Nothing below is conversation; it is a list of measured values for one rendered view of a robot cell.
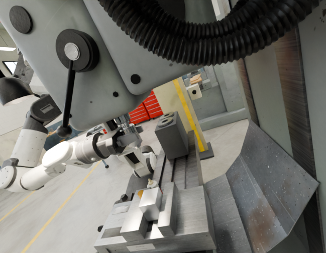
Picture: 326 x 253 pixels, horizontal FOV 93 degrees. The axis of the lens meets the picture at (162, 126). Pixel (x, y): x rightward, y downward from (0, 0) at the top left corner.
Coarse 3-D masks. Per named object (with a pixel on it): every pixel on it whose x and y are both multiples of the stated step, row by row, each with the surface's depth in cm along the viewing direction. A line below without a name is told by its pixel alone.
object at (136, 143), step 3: (135, 126) 47; (135, 129) 46; (129, 132) 45; (132, 132) 45; (135, 132) 46; (123, 135) 45; (138, 135) 47; (141, 138) 48; (135, 141) 46; (138, 141) 46; (141, 141) 47; (129, 144) 46; (132, 144) 46; (135, 144) 46; (138, 144) 46; (129, 147) 47; (132, 147) 46
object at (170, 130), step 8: (168, 112) 96; (176, 112) 93; (160, 120) 92; (168, 120) 81; (176, 120) 82; (160, 128) 80; (168, 128) 78; (176, 128) 77; (160, 136) 80; (168, 136) 80; (176, 136) 79; (184, 136) 89; (160, 144) 82; (168, 144) 81; (176, 144) 81; (184, 144) 81; (168, 152) 83; (176, 152) 83; (184, 152) 82
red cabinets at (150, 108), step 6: (150, 96) 504; (144, 102) 519; (150, 102) 513; (156, 102) 507; (138, 108) 535; (144, 108) 533; (150, 108) 523; (156, 108) 517; (132, 114) 549; (138, 114) 546; (144, 114) 541; (150, 114) 533; (156, 114) 527; (132, 120) 559; (138, 120) 554
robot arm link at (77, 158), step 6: (78, 138) 54; (84, 138) 50; (72, 144) 52; (78, 144) 49; (78, 150) 48; (72, 156) 49; (78, 156) 48; (84, 156) 48; (66, 162) 50; (72, 162) 50; (78, 162) 51; (84, 162) 49; (90, 162) 50; (84, 168) 57
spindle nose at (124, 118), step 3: (126, 114) 44; (117, 117) 43; (120, 117) 43; (123, 117) 43; (126, 117) 44; (129, 117) 45; (117, 120) 43; (120, 120) 43; (123, 120) 43; (126, 120) 44; (117, 123) 44; (120, 123) 44
